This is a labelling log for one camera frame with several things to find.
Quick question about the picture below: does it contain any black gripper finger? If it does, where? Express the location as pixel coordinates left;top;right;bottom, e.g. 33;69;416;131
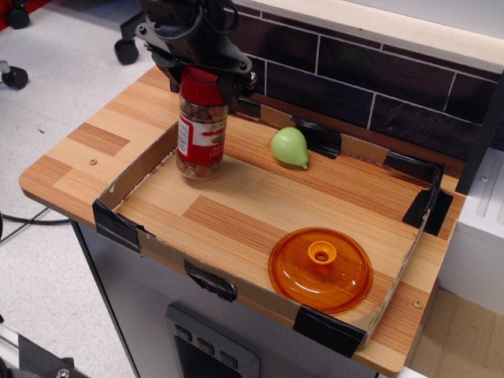
217;72;258;113
157;65;184;91

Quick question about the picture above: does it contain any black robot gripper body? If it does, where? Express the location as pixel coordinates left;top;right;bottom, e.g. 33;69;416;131
136;1;252;78

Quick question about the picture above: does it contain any red-lidded spice bottle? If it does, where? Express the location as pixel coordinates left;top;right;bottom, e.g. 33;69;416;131
176;66;228;180

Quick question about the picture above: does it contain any taped cardboard fence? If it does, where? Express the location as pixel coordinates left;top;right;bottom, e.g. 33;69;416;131
89;100;458;371

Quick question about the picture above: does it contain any black office chair base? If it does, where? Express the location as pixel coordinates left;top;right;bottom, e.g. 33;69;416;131
113;11;145;65

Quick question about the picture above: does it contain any green plastic pear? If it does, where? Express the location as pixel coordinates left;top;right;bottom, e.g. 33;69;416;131
271;127;309;170

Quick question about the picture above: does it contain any black caster wheel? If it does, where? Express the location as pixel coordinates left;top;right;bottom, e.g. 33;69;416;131
0;60;28;90

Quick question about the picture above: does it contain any dark brick backsplash panel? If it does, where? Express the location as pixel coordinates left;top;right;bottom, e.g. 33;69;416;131
229;6;500;161

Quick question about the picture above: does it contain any orange transparent pot lid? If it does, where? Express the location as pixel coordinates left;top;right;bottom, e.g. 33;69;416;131
268;228;373;315

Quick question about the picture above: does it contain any grey cabinet control panel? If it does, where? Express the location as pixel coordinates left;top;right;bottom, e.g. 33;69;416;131
165;306;261;378

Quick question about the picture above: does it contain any white side cabinet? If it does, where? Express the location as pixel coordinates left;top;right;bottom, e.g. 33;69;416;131
439;148;503;314

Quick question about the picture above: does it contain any black metal equipment corner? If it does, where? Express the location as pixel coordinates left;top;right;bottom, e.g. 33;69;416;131
1;317;88;378

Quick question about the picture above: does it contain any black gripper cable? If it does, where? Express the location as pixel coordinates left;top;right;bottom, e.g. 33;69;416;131
169;0;240;41

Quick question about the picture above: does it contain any black floor cable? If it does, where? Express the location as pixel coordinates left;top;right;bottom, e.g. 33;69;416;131
0;206;72;243

